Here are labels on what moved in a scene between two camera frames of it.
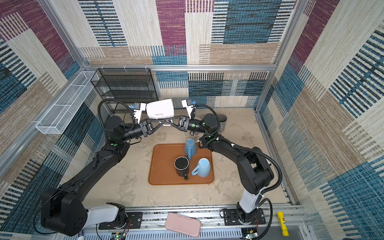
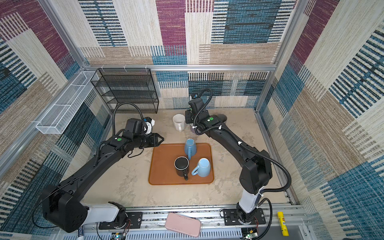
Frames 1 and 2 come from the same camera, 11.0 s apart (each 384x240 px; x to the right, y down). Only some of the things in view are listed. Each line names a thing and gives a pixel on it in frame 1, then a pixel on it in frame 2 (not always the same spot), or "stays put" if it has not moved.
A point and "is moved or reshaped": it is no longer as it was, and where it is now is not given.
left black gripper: [146, 128] to [155, 142]
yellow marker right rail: [284, 227] stays put
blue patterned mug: [190, 148] stays put
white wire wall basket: [54, 121] stays put
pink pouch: [183, 225] stays put
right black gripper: [183, 123] to [188, 120]
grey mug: [222, 118] stays put
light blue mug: [203, 168] stays put
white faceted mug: [160, 109] is moved or reshaped
